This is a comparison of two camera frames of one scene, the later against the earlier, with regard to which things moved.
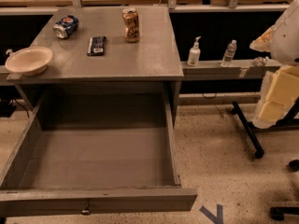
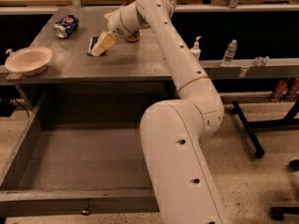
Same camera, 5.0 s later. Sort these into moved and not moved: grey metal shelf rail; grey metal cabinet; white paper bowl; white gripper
Moved: white gripper
Not moved: grey metal shelf rail; grey metal cabinet; white paper bowl
